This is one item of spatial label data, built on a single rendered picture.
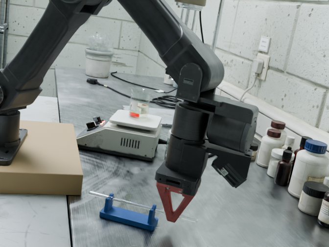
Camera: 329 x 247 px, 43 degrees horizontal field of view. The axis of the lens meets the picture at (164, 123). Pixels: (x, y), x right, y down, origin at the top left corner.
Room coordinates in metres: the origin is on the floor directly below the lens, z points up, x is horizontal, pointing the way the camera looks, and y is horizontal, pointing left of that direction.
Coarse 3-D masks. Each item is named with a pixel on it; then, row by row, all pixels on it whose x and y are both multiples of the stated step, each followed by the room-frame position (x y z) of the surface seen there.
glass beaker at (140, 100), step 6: (132, 90) 1.02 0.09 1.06; (138, 90) 1.01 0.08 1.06; (144, 90) 1.06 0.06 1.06; (132, 96) 1.02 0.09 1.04; (138, 96) 1.01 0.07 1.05; (144, 96) 1.01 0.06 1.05; (150, 96) 1.03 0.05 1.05; (132, 102) 1.02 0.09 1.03; (138, 102) 1.01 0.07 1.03; (144, 102) 1.01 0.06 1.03; (132, 108) 1.02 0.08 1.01; (138, 108) 1.01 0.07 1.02; (144, 108) 1.02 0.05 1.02; (132, 114) 1.01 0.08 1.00; (138, 114) 1.01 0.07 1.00; (144, 114) 1.02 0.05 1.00
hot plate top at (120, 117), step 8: (120, 112) 1.06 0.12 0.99; (128, 112) 1.07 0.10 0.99; (112, 120) 0.98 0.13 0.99; (120, 120) 0.99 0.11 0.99; (128, 120) 1.00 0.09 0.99; (136, 120) 1.01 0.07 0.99; (144, 120) 1.02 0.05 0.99; (152, 120) 1.03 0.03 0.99; (160, 120) 1.05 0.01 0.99; (144, 128) 0.97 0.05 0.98; (152, 128) 0.97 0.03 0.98
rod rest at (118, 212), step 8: (112, 200) 0.68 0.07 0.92; (104, 208) 0.66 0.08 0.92; (112, 208) 0.68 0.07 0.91; (120, 208) 0.68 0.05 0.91; (104, 216) 0.66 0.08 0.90; (112, 216) 0.65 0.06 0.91; (120, 216) 0.66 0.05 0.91; (128, 216) 0.66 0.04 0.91; (136, 216) 0.66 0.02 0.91; (144, 216) 0.67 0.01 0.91; (152, 216) 0.65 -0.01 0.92; (128, 224) 0.65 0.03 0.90; (136, 224) 0.65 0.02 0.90; (144, 224) 0.64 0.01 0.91; (152, 224) 0.64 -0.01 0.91
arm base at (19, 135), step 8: (8, 112) 0.79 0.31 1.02; (16, 112) 0.81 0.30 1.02; (0, 120) 0.78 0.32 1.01; (8, 120) 0.78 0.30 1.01; (16, 120) 0.80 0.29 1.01; (0, 128) 0.78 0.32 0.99; (8, 128) 0.78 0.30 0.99; (16, 128) 0.80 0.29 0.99; (0, 136) 0.78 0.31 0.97; (8, 136) 0.78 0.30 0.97; (16, 136) 0.80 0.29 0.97; (24, 136) 0.87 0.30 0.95; (0, 144) 0.78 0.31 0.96; (8, 144) 0.78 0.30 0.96; (16, 144) 0.80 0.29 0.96; (0, 152) 0.75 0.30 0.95; (8, 152) 0.75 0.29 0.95; (16, 152) 0.78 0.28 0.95; (0, 160) 0.71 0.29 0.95; (8, 160) 0.72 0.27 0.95
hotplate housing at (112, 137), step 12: (96, 132) 0.97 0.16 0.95; (108, 132) 0.97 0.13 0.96; (120, 132) 0.97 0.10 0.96; (132, 132) 0.97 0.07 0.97; (144, 132) 0.97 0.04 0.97; (156, 132) 0.99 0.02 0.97; (84, 144) 0.97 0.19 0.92; (96, 144) 0.97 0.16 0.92; (108, 144) 0.97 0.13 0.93; (120, 144) 0.97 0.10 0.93; (132, 144) 0.97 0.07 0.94; (144, 144) 0.96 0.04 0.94; (156, 144) 0.98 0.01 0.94; (132, 156) 0.97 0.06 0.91; (144, 156) 0.97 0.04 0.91
